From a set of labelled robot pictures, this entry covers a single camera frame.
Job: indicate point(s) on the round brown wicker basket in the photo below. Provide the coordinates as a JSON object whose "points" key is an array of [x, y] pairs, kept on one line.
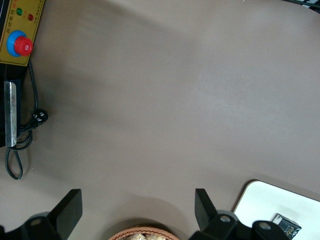
{"points": [[140, 229]]}

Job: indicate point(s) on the black foil snack packet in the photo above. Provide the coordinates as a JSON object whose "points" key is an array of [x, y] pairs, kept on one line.
{"points": [[287, 225]]}

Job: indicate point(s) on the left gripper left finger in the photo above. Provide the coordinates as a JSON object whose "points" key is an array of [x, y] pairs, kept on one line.
{"points": [[71, 210]]}

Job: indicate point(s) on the yellow emergency stop control box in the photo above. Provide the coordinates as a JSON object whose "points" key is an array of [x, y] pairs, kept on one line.
{"points": [[15, 25]]}

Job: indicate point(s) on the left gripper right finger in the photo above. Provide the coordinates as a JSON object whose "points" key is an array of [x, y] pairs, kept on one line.
{"points": [[203, 210]]}

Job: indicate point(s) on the clear bagged snack pack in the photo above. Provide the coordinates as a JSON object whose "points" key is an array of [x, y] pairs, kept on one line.
{"points": [[155, 237], [135, 237]]}

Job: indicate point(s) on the cream plastic tray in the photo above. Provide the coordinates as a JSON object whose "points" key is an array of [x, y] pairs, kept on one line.
{"points": [[270, 200]]}

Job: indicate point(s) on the black stand with metal plate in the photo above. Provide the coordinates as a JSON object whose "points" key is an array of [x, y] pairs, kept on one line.
{"points": [[11, 112]]}

